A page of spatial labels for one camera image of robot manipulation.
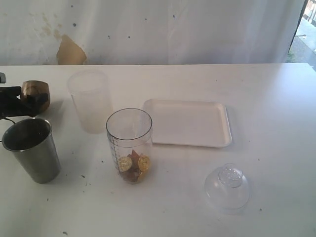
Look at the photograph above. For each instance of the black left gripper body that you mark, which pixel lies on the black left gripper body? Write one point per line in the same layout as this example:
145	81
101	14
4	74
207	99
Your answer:
10	107

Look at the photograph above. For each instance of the brown wooden cup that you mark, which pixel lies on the brown wooden cup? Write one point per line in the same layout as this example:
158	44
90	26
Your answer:
35	87

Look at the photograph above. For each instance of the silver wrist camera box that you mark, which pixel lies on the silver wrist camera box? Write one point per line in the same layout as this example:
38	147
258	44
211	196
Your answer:
2	78

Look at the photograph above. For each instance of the translucent white plastic cup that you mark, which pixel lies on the translucent white plastic cup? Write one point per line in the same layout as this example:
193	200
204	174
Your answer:
92	99

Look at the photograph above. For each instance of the stainless steel cup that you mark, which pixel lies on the stainless steel cup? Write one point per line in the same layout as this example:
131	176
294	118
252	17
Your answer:
32	144

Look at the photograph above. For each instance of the clear plastic shaker cup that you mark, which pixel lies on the clear plastic shaker cup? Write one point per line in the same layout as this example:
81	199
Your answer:
127	129

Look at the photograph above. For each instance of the white rectangular plastic tray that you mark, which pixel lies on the white rectangular plastic tray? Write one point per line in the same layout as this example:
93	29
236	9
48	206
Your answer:
189	123

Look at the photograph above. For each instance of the clear dome shaker lid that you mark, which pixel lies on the clear dome shaker lid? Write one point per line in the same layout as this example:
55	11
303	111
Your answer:
227	189

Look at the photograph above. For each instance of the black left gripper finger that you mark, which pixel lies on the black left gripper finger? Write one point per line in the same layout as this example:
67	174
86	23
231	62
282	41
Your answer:
33	105
10	91

